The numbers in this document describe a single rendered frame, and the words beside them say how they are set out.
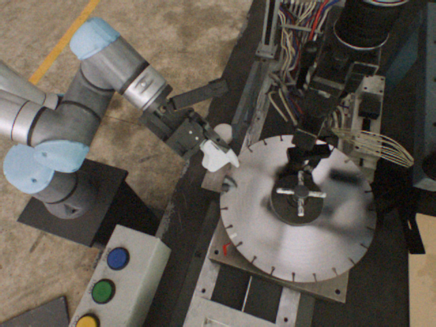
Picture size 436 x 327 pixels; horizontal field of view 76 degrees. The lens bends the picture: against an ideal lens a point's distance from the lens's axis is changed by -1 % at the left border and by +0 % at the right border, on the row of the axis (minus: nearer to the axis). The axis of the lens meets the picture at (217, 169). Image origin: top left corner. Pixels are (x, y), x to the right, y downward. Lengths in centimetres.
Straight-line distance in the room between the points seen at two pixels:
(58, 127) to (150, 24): 216
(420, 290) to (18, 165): 102
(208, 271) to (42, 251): 125
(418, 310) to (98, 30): 91
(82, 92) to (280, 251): 48
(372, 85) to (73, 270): 158
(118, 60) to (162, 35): 201
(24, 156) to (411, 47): 104
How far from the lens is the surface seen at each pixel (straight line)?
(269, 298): 79
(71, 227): 93
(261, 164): 66
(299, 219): 61
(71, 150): 53
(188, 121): 52
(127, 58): 51
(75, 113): 55
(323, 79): 40
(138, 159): 182
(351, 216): 66
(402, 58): 103
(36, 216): 100
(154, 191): 170
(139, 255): 68
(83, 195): 89
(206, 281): 78
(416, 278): 91
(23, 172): 78
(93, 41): 51
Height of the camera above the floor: 154
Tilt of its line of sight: 64 degrees down
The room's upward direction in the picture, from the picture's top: 6 degrees counter-clockwise
